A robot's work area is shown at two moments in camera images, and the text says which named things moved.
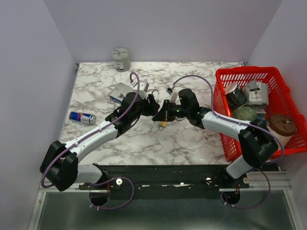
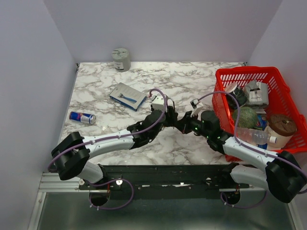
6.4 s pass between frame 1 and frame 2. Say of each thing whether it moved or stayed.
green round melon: stayed
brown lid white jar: stayed
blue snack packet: stayed
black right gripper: moved
